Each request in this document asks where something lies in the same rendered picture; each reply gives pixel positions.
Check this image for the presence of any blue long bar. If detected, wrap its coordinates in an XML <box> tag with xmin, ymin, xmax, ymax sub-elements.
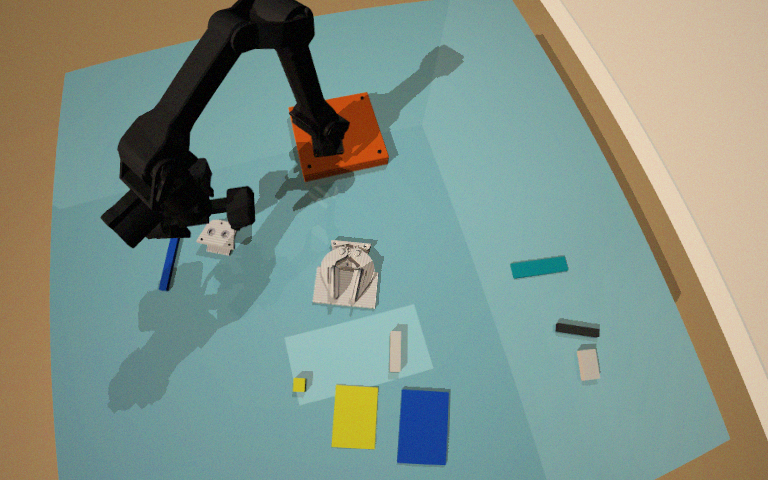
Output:
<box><xmin>159</xmin><ymin>238</ymin><xmax>180</xmax><ymax>292</ymax></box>

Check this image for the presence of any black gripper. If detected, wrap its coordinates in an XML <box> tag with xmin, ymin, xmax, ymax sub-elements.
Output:
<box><xmin>146</xmin><ymin>176</ymin><xmax>255</xmax><ymax>239</ymax></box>

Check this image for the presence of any blue rectangular plate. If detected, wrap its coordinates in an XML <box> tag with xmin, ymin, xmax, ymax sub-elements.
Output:
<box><xmin>397</xmin><ymin>390</ymin><xmax>449</xmax><ymax>465</ymax></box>

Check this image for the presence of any small yellow block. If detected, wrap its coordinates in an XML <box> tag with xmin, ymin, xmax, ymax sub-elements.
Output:
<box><xmin>293</xmin><ymin>378</ymin><xmax>307</xmax><ymax>392</ymax></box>

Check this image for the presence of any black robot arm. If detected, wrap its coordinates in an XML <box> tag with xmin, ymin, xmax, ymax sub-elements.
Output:
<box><xmin>101</xmin><ymin>0</ymin><xmax>350</xmax><ymax>248</ymax></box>

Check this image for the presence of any teal flat bar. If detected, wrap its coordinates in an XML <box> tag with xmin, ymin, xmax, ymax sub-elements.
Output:
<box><xmin>510</xmin><ymin>256</ymin><xmax>569</xmax><ymax>279</ymax></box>

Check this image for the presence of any yellow rectangular plate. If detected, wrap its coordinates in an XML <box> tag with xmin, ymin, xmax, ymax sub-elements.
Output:
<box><xmin>331</xmin><ymin>385</ymin><xmax>378</xmax><ymax>449</ymax></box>

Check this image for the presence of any black rectangular bar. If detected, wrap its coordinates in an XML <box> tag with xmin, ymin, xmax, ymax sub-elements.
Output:
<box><xmin>556</xmin><ymin>323</ymin><xmax>600</xmax><ymax>338</ymax></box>

